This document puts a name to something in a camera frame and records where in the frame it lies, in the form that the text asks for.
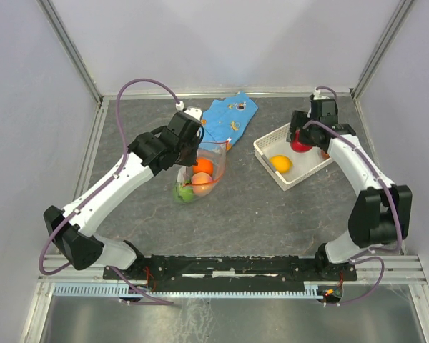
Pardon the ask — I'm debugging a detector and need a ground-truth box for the orange fruit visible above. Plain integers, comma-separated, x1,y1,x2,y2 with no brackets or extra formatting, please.
192,157,214,176

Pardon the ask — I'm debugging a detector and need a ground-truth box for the blue cable duct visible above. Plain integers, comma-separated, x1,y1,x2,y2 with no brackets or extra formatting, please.
53,282,326,299

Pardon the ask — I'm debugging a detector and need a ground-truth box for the green watermelon ball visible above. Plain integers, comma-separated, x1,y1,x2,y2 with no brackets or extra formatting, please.
173,184,195,203

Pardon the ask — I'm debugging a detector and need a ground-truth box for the clear zip top bag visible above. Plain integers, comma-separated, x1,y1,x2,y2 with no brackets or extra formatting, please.
173,141,230,204

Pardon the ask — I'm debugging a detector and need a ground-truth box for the peach fruit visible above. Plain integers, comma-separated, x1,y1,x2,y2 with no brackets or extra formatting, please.
191,172,213,197

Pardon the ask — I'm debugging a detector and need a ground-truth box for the yellow lemon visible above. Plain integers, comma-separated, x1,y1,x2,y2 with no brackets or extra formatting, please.
270,155,293,174

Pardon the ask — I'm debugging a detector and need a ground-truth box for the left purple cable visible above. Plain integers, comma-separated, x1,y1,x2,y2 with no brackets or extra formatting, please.
38,78,185,307

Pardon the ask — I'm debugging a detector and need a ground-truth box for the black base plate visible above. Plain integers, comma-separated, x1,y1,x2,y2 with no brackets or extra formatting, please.
121,255,358,293

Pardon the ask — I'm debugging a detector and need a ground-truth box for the white plastic basket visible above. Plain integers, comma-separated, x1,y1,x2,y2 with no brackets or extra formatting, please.
253,124,333,191

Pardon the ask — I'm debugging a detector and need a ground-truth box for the brown kiwi fruit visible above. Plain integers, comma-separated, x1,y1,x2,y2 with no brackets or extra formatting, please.
320,150,330,160

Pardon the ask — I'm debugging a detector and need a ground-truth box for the red apple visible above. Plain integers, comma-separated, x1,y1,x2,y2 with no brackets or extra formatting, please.
290,130,312,153

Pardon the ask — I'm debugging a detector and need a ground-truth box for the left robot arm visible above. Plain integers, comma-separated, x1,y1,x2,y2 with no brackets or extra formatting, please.
43,107,204,279

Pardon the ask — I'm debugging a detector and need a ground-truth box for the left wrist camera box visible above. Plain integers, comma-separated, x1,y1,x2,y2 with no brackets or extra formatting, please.
184,107,203,121

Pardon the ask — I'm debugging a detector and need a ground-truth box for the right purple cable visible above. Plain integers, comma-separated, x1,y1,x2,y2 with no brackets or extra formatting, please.
302,85,404,307

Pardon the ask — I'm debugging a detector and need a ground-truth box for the purple cable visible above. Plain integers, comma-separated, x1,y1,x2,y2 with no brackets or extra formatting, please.
302,85,404,307
38,78,185,307

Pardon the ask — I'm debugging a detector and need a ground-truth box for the blue patterned cloth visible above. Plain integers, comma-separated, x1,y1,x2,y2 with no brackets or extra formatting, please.
202,91,258,149

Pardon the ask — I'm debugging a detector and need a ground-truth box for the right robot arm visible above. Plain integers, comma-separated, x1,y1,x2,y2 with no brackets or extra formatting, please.
289,94,413,279

